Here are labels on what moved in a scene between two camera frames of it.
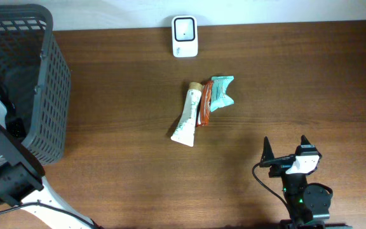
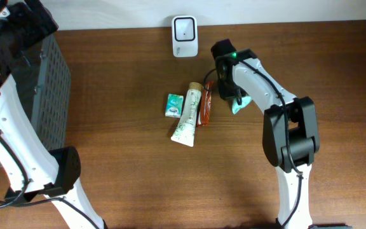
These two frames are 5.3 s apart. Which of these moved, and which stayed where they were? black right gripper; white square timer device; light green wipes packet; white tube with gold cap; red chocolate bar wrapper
Moved: black right gripper; light green wipes packet
Stayed: red chocolate bar wrapper; white tube with gold cap; white square timer device
